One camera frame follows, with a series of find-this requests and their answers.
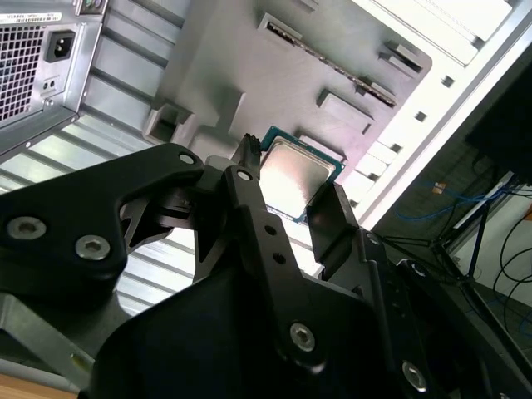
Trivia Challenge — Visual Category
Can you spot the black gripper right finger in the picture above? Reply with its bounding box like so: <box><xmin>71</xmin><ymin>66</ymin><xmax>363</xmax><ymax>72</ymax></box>
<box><xmin>305</xmin><ymin>182</ymin><xmax>512</xmax><ymax>399</ymax></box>

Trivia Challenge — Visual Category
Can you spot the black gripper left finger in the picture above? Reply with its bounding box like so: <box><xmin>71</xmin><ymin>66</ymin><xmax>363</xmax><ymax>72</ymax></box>
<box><xmin>0</xmin><ymin>132</ymin><xmax>329</xmax><ymax>375</ymax></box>

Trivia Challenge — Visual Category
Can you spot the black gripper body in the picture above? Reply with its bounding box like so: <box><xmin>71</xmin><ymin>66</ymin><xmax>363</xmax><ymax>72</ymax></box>
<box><xmin>78</xmin><ymin>265</ymin><xmax>398</xmax><ymax>399</ymax></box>

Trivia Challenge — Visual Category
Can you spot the silver CPU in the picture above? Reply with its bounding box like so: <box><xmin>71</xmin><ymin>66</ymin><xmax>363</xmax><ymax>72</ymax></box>
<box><xmin>257</xmin><ymin>124</ymin><xmax>347</xmax><ymax>226</ymax></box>

